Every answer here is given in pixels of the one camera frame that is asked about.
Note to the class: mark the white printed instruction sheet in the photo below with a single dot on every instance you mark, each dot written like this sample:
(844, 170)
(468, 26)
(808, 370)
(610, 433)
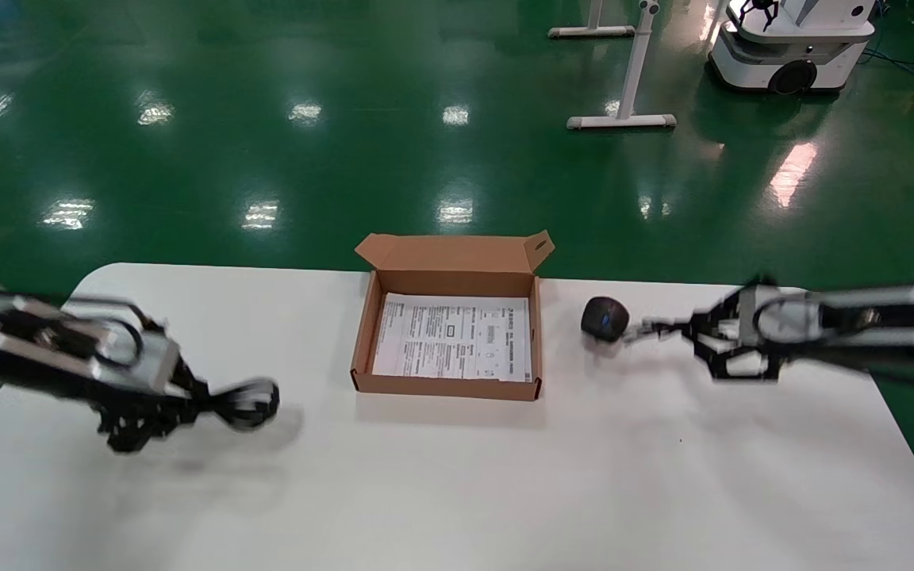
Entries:
(453, 337)

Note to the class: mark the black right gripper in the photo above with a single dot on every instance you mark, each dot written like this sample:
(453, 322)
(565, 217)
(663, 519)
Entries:
(743, 337)

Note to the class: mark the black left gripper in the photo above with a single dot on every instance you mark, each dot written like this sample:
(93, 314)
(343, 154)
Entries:
(151, 412)

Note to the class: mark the open brown cardboard box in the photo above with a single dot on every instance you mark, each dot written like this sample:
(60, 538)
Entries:
(449, 274)

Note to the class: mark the white stand foot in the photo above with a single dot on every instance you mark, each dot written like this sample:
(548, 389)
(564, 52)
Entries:
(590, 32)

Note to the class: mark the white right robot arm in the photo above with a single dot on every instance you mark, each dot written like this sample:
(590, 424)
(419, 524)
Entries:
(893, 325)

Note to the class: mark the white wheeled idle robot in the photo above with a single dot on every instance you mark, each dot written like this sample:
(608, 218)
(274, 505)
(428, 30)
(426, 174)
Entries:
(790, 47)

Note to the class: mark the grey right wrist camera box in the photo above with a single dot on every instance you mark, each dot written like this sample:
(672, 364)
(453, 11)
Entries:
(782, 317)

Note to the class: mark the white T-shaped stand leg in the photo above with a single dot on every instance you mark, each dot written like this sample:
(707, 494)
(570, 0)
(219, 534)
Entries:
(631, 71)

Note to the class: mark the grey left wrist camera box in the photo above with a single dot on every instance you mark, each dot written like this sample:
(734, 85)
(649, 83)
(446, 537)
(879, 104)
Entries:
(68, 341)

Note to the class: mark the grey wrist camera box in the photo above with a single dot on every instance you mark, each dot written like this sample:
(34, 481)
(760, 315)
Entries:
(68, 341)
(782, 317)

